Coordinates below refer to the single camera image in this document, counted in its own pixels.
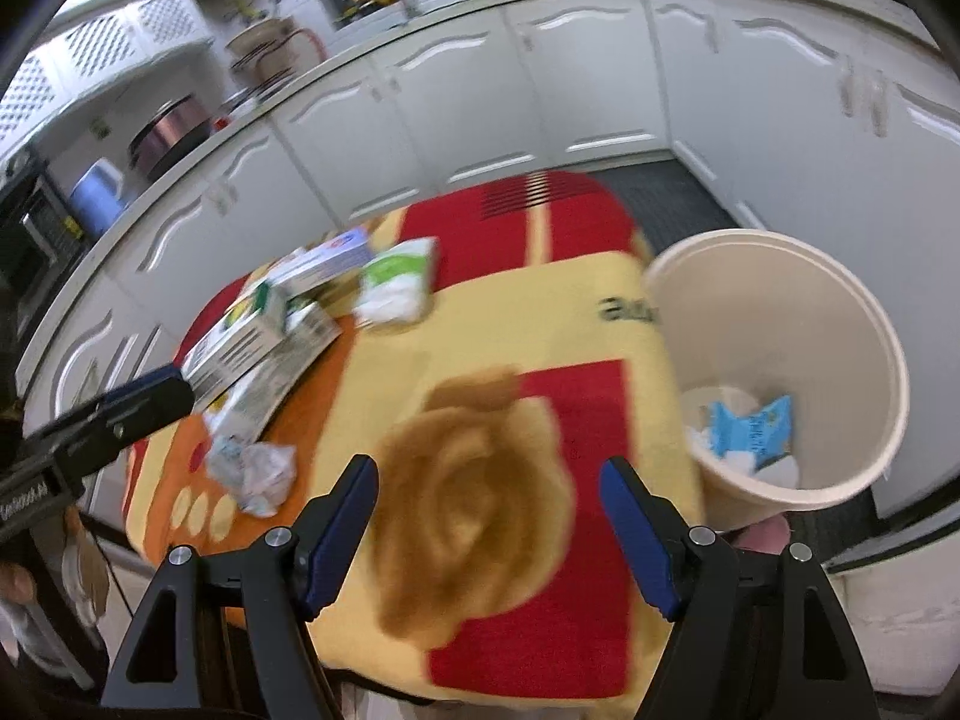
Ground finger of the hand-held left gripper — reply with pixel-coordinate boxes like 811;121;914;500
100;366;182;404
45;377;194;470

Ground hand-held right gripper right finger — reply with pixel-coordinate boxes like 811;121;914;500
598;456;883;720

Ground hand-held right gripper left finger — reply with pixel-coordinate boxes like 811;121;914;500
100;454;380;720

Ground clear printed wrapper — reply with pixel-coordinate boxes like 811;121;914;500
206;431;297;518

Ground white green carton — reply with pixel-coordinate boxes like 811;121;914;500
182;281;290;400

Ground blue snack wrapper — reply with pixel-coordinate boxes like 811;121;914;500
709;396;794;460

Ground grey green box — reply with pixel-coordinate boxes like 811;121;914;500
225;300;344;421

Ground white blue long box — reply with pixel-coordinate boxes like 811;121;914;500
266;229;376;293

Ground green white plastic bag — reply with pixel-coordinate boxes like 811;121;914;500
352;238;440;327

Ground cream plastic bin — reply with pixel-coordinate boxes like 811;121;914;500
643;229;910;533

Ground person's left hand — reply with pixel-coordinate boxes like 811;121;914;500
0;561;37;605

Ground translucent plastic bag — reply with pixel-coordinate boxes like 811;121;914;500
60;510;113;620

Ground pink slipper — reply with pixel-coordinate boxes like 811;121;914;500
731;519;790;553

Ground blue electric kettle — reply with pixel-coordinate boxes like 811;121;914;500
71;159;125;238

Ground printed red yellow blanket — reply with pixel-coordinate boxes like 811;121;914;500
124;171;710;702

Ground red rice cooker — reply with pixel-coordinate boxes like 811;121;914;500
127;94;212;181

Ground beige basin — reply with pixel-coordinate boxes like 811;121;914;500
227;17;297;61

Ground white base cabinets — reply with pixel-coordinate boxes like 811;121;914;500
15;0;960;520

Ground white lattice wall cabinet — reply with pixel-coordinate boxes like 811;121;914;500
0;0;218;160

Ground wire dish rack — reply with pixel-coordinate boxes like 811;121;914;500
229;26;329;88

